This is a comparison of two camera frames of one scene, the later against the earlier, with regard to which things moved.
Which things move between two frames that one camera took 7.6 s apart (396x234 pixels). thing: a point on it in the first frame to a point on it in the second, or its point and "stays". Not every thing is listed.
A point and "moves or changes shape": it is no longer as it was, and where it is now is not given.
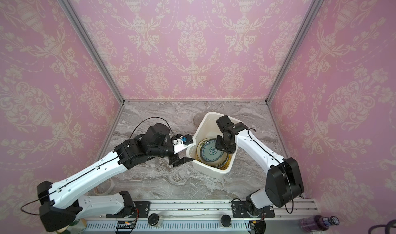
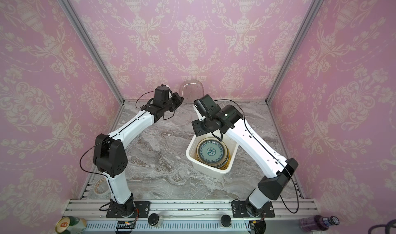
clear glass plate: (198, 118) moves or changes shape
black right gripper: (218, 145) to (197, 127)
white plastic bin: (208, 128) stays
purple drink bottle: (317, 222) stays
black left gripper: (179, 161) to (175, 96)
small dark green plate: (209, 152) stays
